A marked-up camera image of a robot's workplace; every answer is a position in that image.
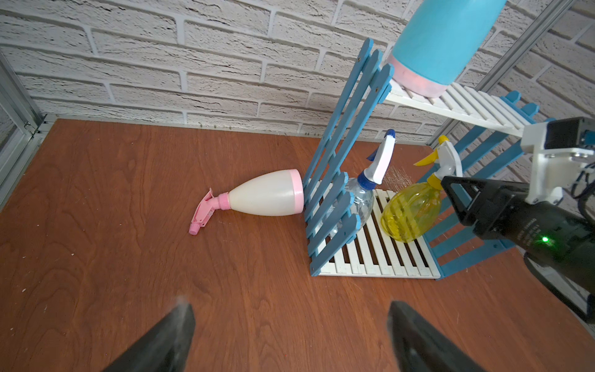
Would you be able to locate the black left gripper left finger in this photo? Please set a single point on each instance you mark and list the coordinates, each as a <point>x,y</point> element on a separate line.
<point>165,347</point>

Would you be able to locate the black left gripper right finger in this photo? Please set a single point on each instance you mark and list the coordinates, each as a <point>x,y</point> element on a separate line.
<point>419,346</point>

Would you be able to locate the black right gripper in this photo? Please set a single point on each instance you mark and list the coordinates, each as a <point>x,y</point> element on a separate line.
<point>553,236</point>

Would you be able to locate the yellow spray bottle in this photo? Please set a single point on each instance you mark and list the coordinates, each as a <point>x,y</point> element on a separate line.
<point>413,210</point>

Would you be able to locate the clear spray bottle blue nozzle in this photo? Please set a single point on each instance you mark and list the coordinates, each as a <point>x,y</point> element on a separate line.
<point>368,179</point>

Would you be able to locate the teal spray bottle pink trim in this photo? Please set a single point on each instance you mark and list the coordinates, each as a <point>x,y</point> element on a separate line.
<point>439,41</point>

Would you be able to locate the white spray bottle pink nozzle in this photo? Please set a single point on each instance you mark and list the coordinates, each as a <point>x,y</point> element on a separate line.
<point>278,193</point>

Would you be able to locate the blue and white slatted shelf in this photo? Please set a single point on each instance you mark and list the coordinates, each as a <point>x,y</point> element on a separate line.
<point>343,214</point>

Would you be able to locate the thin scattered straw strands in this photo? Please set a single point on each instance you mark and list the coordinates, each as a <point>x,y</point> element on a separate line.
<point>396,179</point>

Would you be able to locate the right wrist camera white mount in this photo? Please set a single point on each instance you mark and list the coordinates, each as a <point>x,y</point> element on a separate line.
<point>561,150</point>

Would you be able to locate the left aluminium corner post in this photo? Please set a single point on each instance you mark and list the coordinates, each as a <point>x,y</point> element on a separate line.
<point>23,129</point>

